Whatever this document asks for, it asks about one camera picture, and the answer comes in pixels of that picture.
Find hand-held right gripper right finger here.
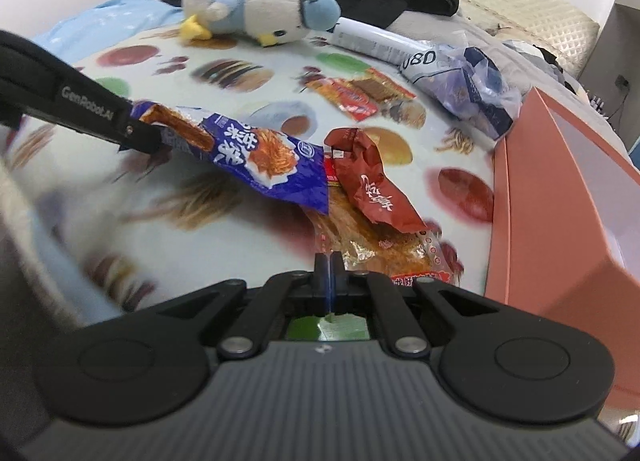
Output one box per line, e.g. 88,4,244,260
330,251,502,358

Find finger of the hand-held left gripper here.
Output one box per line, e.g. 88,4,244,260
117,122,174,155

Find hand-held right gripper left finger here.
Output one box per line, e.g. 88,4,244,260
160,252,329,359

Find clear packet of orange snack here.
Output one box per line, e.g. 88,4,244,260
312,184,463,289

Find blue snack packet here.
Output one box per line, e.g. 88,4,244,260
131,101,331,216

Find pink cardboard box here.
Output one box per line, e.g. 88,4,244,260
482,87,640,394

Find food printed mat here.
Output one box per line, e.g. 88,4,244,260
0,31,497,337

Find light blue bed sheet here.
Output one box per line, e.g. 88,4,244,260
32,0,186,49

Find dark red snack packet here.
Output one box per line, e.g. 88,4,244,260
324,127,429,235

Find white and blue plush bird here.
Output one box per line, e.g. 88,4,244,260
180,0,342,48

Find red packet of brown slices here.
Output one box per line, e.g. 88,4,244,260
304,68,417,123

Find clear plastic bag blue print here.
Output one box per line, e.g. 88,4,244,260
399,44,522,140

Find white cylindrical tube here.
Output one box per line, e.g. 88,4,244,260
326,16,438,69

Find grey blanket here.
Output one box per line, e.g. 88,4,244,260
385,8,531,92

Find grey and black clothes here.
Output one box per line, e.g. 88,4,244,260
502,38,583,92

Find black cable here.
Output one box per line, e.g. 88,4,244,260
607,81,632,119

